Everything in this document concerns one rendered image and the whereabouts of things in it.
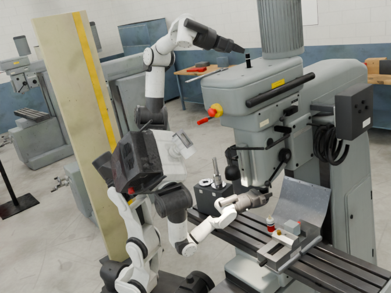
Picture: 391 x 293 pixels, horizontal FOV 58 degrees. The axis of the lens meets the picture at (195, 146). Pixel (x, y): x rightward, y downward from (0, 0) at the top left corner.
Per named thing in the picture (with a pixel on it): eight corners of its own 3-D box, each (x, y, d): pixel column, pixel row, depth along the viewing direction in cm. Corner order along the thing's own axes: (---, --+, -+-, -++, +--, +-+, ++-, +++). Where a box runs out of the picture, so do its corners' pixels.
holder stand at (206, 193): (226, 220, 215) (221, 191, 208) (198, 211, 229) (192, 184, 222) (237, 209, 224) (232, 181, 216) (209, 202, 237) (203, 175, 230)
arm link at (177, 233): (176, 263, 168) (174, 229, 156) (164, 244, 177) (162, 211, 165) (197, 253, 172) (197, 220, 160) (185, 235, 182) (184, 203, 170)
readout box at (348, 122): (354, 142, 157) (354, 96, 149) (335, 138, 163) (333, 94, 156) (376, 127, 168) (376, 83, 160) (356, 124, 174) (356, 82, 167)
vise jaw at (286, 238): (291, 249, 171) (291, 242, 169) (272, 239, 180) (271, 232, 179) (299, 243, 174) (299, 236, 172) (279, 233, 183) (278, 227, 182)
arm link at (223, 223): (239, 215, 175) (219, 233, 174) (230, 204, 182) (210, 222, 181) (234, 208, 171) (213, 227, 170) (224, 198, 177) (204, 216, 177)
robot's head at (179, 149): (180, 163, 160) (192, 154, 154) (166, 145, 160) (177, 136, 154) (187, 157, 165) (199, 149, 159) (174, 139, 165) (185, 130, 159)
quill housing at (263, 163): (267, 193, 169) (259, 131, 157) (235, 182, 184) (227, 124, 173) (291, 177, 179) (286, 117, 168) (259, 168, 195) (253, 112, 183)
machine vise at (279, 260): (278, 275, 166) (277, 257, 162) (255, 261, 178) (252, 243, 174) (323, 238, 184) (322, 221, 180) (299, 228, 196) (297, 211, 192)
